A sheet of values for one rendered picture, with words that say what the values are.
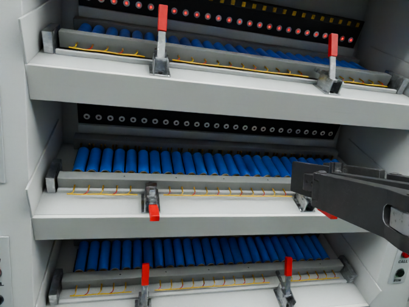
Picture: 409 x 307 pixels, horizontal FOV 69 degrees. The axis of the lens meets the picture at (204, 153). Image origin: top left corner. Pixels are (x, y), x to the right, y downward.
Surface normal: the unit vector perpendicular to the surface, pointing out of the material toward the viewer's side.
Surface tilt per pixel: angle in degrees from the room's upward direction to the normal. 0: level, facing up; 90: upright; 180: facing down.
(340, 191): 91
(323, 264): 19
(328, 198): 91
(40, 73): 109
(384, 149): 90
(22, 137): 90
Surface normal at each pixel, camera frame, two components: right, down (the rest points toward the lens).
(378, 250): -0.97, -0.04
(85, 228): 0.18, 0.56
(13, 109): 0.22, 0.26
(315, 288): 0.18, -0.83
